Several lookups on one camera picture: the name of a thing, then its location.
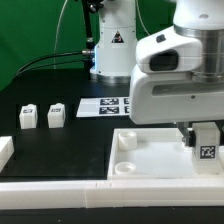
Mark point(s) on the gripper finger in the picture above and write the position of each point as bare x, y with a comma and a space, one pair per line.
188, 137

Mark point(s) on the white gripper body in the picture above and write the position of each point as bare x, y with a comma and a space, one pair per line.
163, 87

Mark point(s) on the white square tabletop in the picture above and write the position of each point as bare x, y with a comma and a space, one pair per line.
159, 153

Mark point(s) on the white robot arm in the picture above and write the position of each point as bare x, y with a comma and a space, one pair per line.
115, 53

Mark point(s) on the marker sheet with tags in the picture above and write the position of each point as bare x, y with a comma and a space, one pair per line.
102, 107

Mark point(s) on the white left fence block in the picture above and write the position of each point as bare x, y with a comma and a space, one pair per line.
6, 150

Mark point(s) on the white front fence rail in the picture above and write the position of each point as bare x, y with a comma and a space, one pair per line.
112, 193

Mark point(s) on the black camera pole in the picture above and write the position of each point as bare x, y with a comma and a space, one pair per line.
89, 6

